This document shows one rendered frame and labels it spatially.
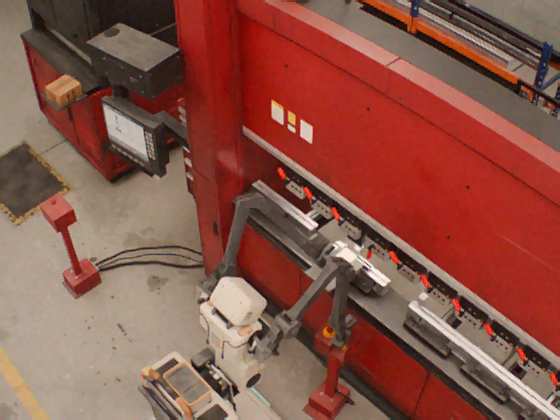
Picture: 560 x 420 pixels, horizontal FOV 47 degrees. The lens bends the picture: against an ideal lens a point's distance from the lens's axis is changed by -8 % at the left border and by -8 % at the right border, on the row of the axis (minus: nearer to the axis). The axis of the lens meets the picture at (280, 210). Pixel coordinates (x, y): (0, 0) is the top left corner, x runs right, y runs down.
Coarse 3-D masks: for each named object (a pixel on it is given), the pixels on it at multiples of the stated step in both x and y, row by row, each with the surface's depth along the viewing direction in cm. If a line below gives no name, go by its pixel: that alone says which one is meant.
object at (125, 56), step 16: (112, 32) 356; (128, 32) 356; (96, 48) 347; (112, 48) 345; (128, 48) 345; (144, 48) 344; (160, 48) 344; (176, 48) 343; (96, 64) 358; (112, 64) 346; (128, 64) 336; (144, 64) 334; (160, 64) 336; (176, 64) 346; (112, 80) 357; (128, 80) 345; (144, 80) 336; (160, 80) 342; (176, 80) 352; (112, 96) 388; (128, 96) 386; (144, 96) 345
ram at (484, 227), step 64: (256, 64) 343; (320, 64) 305; (256, 128) 375; (320, 128) 330; (384, 128) 294; (384, 192) 318; (448, 192) 283; (512, 192) 254; (448, 256) 305; (512, 256) 271; (512, 320) 291
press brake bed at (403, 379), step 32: (256, 256) 432; (288, 256) 399; (256, 288) 475; (288, 288) 421; (320, 320) 410; (320, 352) 439; (384, 352) 371; (352, 384) 424; (384, 384) 390; (416, 384) 362; (448, 384) 337; (416, 416) 383; (448, 416) 352; (480, 416) 328
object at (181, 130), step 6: (156, 114) 423; (162, 114) 423; (168, 114) 423; (168, 120) 419; (174, 120) 419; (168, 126) 415; (174, 126) 415; (180, 126) 414; (168, 132) 420; (174, 132) 420; (180, 132) 411; (186, 132) 410; (174, 138) 416; (180, 138) 416; (186, 138) 407; (186, 144) 412
